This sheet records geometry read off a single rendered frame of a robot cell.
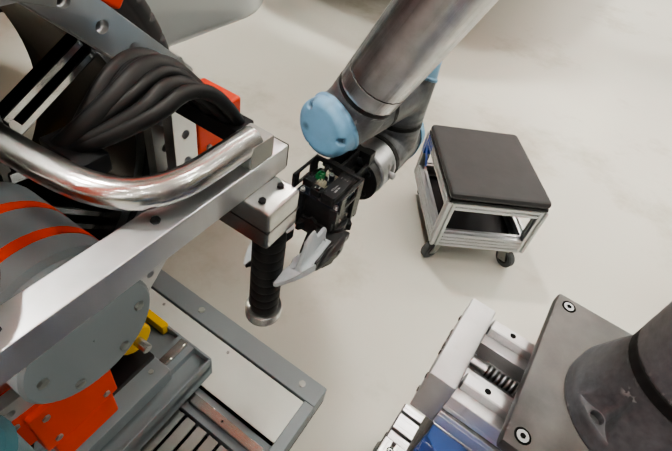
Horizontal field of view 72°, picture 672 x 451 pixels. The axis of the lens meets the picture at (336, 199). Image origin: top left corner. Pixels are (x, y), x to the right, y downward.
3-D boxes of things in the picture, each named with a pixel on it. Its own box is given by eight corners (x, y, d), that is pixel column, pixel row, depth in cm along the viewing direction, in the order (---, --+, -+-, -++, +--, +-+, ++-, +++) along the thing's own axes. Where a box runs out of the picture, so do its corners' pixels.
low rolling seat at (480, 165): (512, 272, 171) (556, 208, 148) (419, 264, 167) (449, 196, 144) (484, 194, 202) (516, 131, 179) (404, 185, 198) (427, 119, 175)
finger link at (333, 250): (291, 250, 53) (323, 206, 59) (290, 260, 54) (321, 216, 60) (328, 267, 52) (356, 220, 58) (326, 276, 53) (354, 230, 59)
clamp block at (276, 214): (231, 184, 51) (231, 146, 48) (296, 223, 48) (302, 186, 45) (198, 208, 48) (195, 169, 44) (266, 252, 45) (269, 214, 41)
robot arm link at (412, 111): (411, 75, 54) (389, 149, 61) (457, 52, 61) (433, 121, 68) (359, 48, 57) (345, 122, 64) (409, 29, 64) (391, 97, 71)
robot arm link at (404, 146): (391, 93, 72) (379, 137, 78) (356, 121, 65) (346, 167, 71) (436, 113, 70) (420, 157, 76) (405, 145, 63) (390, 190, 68)
